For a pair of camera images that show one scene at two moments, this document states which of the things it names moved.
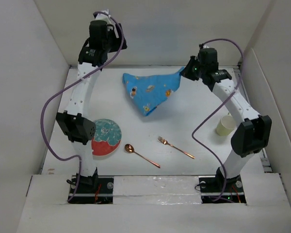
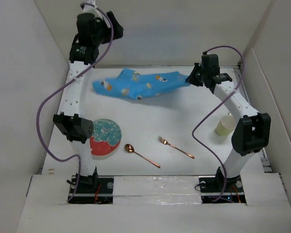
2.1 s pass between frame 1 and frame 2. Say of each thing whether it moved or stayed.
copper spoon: stayed
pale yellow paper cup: stayed
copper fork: stayed
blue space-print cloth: moved
